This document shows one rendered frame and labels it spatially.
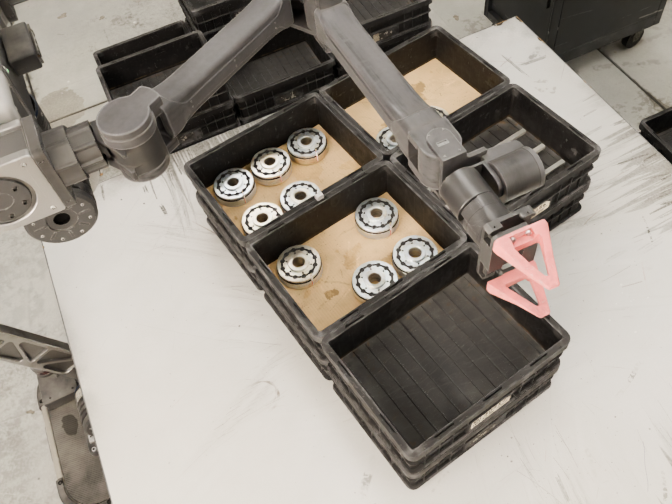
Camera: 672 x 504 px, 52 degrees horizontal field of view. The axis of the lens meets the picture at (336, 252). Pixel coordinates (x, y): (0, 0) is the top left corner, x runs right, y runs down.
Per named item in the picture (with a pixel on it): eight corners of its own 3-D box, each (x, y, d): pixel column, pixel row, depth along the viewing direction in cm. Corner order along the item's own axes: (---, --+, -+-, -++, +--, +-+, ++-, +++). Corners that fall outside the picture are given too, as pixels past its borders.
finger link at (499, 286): (566, 313, 84) (522, 257, 89) (578, 282, 78) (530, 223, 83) (518, 336, 83) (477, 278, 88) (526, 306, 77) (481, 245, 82)
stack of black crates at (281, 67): (253, 163, 272) (234, 100, 244) (227, 116, 288) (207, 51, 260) (344, 126, 278) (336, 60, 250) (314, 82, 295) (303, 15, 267)
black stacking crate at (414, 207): (324, 365, 148) (317, 341, 138) (253, 273, 162) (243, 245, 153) (466, 268, 158) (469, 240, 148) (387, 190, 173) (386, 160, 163)
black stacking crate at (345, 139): (252, 272, 163) (243, 244, 153) (194, 195, 178) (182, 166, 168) (387, 189, 173) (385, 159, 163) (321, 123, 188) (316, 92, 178)
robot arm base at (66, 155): (56, 171, 107) (19, 115, 97) (106, 152, 108) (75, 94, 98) (68, 210, 102) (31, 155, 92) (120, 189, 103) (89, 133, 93)
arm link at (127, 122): (285, 5, 123) (275, -47, 115) (348, 28, 118) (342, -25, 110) (109, 170, 104) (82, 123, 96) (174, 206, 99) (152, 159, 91)
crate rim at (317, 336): (318, 346, 139) (317, 341, 138) (244, 250, 155) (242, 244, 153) (470, 245, 150) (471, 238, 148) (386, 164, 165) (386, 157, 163)
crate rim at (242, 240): (244, 250, 155) (242, 244, 153) (183, 171, 170) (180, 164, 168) (386, 164, 165) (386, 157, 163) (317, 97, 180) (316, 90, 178)
